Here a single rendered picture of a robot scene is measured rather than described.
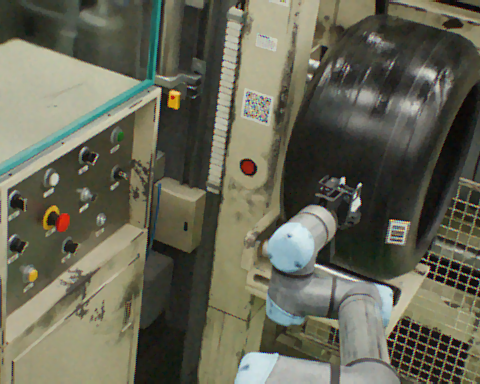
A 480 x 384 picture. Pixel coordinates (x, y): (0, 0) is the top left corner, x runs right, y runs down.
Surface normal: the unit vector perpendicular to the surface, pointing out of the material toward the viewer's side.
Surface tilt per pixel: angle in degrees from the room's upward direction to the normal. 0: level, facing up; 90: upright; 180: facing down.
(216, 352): 90
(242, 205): 90
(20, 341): 90
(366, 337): 15
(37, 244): 90
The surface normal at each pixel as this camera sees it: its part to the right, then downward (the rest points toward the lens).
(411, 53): -0.04, -0.67
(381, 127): -0.30, -0.15
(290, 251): -0.43, 0.31
